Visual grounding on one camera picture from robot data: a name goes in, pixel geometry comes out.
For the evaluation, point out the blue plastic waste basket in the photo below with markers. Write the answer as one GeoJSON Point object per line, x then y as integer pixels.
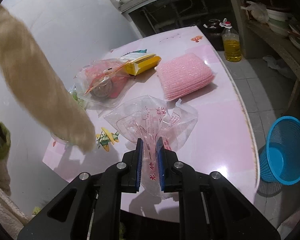
{"type": "Point", "coordinates": [280, 158]}

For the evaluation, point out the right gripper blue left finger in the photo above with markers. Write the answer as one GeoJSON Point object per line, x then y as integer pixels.
{"type": "Point", "coordinates": [138, 166]}

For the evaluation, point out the dark pot under counter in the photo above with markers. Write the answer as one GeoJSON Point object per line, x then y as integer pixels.
{"type": "Point", "coordinates": [212, 28]}

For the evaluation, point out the perforated metal shelf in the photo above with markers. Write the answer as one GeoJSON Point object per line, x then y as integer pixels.
{"type": "Point", "coordinates": [287, 51]}

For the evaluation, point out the clear bag with red can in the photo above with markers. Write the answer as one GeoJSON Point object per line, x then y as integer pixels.
{"type": "Point", "coordinates": [103, 82]}

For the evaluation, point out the green plastic bottle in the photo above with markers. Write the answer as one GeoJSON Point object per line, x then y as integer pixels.
{"type": "Point", "coordinates": [81, 102]}

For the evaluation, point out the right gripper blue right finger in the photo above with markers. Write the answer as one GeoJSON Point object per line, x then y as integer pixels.
{"type": "Point", "coordinates": [159, 151]}

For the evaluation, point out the white plastic bag on shelf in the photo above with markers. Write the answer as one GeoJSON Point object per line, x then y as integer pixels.
{"type": "Point", "coordinates": [258, 11]}

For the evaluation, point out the yellow cardboard box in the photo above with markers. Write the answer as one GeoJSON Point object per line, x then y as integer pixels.
{"type": "Point", "coordinates": [137, 63]}

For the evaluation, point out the fluffy sleeve forearm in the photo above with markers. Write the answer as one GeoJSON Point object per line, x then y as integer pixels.
{"type": "Point", "coordinates": [37, 87]}

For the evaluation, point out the pink bubble wrap pad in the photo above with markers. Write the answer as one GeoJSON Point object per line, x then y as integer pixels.
{"type": "Point", "coordinates": [183, 75]}

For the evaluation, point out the cooking oil bottle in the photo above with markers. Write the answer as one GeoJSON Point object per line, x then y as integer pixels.
{"type": "Point", "coordinates": [230, 37]}

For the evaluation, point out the clear printed plastic bag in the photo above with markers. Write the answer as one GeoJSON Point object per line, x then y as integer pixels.
{"type": "Point", "coordinates": [149, 119]}

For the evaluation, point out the stacked white bowls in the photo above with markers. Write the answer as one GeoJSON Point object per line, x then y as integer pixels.
{"type": "Point", "coordinates": [278, 22]}

